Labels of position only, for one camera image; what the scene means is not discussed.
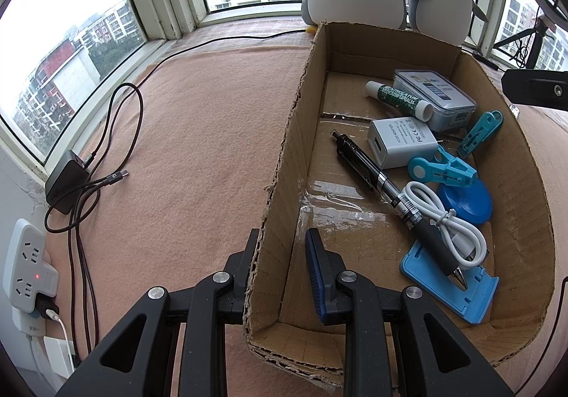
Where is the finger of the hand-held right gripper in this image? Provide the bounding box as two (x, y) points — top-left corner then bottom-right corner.
(503, 69), (568, 112)

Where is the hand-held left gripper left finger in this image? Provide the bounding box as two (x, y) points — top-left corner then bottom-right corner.
(55, 228), (261, 397)

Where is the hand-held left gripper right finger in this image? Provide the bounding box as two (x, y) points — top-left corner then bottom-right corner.
(305, 227), (515, 397)

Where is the teal plastic clip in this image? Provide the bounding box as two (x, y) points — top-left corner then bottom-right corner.
(457, 110), (506, 160)

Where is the clear plastic case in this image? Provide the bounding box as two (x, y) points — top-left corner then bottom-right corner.
(392, 69), (478, 133)

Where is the cardboard box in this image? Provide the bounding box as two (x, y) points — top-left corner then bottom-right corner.
(243, 21), (558, 388)

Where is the black and silver pen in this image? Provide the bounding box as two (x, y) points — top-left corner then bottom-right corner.
(330, 129), (469, 292)

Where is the blue clip with round end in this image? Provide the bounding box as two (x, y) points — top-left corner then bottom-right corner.
(407, 146), (479, 188)

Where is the blue round disc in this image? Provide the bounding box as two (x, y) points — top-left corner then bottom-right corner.
(437, 177), (493, 227)

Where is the green and white tube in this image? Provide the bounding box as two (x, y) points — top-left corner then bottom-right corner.
(365, 80), (434, 121)

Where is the blue phone stand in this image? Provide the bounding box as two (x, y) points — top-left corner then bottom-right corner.
(400, 239), (500, 326)

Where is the white charger adapter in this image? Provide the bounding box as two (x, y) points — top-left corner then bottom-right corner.
(367, 117), (439, 170)

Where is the black tripod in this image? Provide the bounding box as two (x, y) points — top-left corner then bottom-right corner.
(492, 14), (568, 70)

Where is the black power adapter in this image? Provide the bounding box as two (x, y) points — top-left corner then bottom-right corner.
(44, 150), (92, 215)

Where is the white charger block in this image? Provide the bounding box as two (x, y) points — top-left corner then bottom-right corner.
(43, 337), (76, 377)

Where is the white power strip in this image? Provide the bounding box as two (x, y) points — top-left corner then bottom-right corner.
(2, 219), (61, 298)

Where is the black inline cable remote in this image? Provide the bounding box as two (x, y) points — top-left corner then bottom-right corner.
(472, 51), (500, 70)

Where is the black adapter cable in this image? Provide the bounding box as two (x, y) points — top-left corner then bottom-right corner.
(44, 168), (131, 355)

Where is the white charging cable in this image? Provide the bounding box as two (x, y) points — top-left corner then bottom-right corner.
(52, 312), (75, 373)

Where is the black wall plug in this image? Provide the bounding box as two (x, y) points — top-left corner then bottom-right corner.
(34, 296), (59, 321)

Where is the black ring light cable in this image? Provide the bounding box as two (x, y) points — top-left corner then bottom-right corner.
(86, 26), (314, 162)

